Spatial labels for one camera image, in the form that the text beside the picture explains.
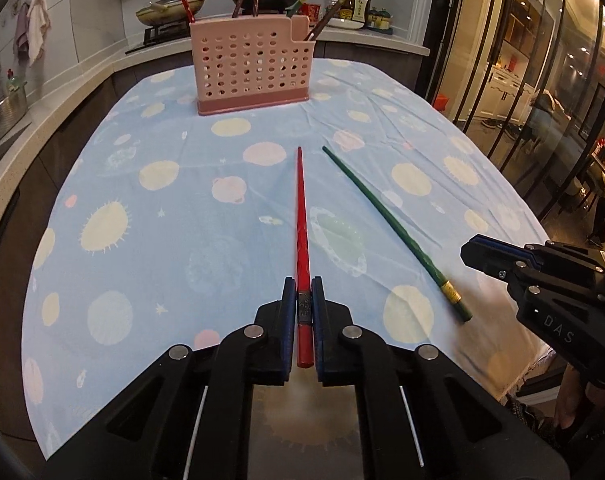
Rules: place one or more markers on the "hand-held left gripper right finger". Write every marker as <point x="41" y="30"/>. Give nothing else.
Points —
<point x="320" y="320"/>

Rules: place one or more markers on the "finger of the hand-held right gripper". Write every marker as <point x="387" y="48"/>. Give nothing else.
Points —
<point x="497" y="247"/>
<point x="492" y="265"/>

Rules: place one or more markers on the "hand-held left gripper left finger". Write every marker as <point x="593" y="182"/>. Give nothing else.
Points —
<point x="287" y="320"/>

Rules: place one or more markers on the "pink perforated utensil holder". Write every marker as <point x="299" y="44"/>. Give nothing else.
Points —
<point x="252" y="70"/>

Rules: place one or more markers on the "person's right hand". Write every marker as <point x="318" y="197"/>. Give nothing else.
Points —
<point x="567" y="405"/>

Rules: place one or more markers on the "person's grey shoe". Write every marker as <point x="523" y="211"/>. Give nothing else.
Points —
<point x="532" y="417"/>

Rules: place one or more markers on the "blue printed tablecloth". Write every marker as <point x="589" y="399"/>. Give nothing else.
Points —
<point x="182" y="240"/>

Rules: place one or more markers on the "red box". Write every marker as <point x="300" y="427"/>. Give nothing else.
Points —
<point x="441" y="102"/>

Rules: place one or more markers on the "glass sliding door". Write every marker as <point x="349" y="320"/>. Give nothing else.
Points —
<point x="532" y="60"/>

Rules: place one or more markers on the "grey base cabinet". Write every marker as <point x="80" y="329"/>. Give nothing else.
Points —
<point x="372" y="52"/>

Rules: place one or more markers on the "blue lidded seasoning jar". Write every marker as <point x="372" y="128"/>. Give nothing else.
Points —
<point x="375" y="19"/>
<point x="386" y="20"/>

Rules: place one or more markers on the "white plate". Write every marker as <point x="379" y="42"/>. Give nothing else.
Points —
<point x="347" y="24"/>

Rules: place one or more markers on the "dark soy sauce bottle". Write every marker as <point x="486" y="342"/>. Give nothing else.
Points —
<point x="362" y="10"/>

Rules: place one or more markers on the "red instant noodle cup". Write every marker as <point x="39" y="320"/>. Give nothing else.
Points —
<point x="310" y="11"/>

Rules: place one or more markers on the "black gas stove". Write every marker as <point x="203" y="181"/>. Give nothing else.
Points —
<point x="157" y="37"/>

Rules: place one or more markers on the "black wok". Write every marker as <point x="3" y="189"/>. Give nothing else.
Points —
<point x="277" y="2"/>

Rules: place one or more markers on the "green dish soap bottle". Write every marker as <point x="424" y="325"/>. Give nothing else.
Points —
<point x="15" y="82"/>

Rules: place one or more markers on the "white towel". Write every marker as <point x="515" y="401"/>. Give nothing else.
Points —
<point x="38" y="25"/>

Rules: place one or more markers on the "purple cloth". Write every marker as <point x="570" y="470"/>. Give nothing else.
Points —
<point x="21" y="30"/>

